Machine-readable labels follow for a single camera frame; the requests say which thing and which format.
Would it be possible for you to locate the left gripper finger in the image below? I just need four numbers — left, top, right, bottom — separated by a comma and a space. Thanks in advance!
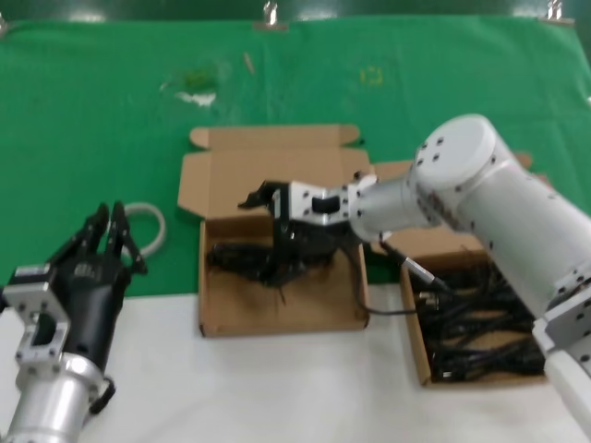
68, 201, 112, 260
106, 200, 149, 277

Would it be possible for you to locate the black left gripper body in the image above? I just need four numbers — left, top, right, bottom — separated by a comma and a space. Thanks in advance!
48, 248, 133, 375

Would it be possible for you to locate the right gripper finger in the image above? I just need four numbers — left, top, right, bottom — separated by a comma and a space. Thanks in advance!
237, 181, 281, 210
270, 215, 296, 278

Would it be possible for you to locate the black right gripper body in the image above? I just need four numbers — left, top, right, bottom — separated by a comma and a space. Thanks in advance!
285, 219, 357, 265

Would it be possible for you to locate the black power cord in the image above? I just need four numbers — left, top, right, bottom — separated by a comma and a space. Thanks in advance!
205, 242, 338, 308
428, 331, 549, 384
412, 276, 509, 324

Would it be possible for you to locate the cardboard box with holed flap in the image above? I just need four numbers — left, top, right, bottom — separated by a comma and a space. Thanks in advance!
177, 123, 378, 341

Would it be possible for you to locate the clear tape roll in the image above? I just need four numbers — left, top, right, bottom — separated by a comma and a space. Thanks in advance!
123, 202, 166, 257

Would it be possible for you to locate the green cloth mat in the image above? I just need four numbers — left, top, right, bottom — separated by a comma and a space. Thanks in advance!
0, 16, 591, 301

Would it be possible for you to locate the metal binder clip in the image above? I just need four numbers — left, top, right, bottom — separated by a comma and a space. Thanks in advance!
537, 0, 575, 27
252, 2, 289, 32

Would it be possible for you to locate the right silver wrist bracket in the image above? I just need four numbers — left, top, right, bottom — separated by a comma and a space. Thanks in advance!
271, 181, 378, 230

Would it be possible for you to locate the silver wrist bracket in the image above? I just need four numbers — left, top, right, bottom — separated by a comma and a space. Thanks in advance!
0, 263, 71, 370
271, 181, 378, 230

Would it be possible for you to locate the left silver wrist bracket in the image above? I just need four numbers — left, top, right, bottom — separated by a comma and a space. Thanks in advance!
0, 263, 71, 370

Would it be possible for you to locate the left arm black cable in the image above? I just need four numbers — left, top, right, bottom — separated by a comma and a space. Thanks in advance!
90, 376, 115, 414

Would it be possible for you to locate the cardboard box with cords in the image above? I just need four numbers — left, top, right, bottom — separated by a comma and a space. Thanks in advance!
359, 151, 555, 389

